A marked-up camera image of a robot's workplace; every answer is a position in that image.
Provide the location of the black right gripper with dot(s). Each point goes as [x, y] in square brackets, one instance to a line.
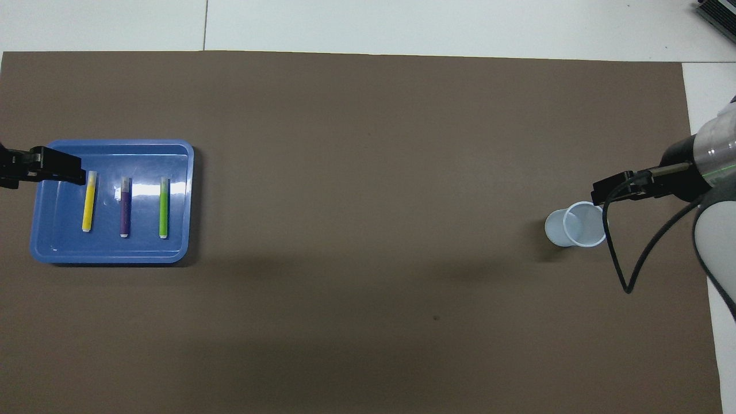
[684, 169]

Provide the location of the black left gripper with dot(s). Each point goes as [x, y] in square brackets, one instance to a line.
[11, 167]

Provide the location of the yellow pen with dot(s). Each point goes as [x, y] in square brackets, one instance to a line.
[89, 201]

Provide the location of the purple pen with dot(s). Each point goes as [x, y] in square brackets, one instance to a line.
[125, 210]

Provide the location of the green pen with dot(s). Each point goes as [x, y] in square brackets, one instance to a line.
[164, 210]

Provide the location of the translucent plastic cup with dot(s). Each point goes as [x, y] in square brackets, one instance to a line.
[556, 230]

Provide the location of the blue plastic tray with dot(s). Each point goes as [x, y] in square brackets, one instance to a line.
[144, 250]

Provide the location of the dark ribbed device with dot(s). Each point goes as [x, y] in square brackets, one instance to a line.
[719, 14]

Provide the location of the brown table mat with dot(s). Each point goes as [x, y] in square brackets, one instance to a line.
[368, 172]

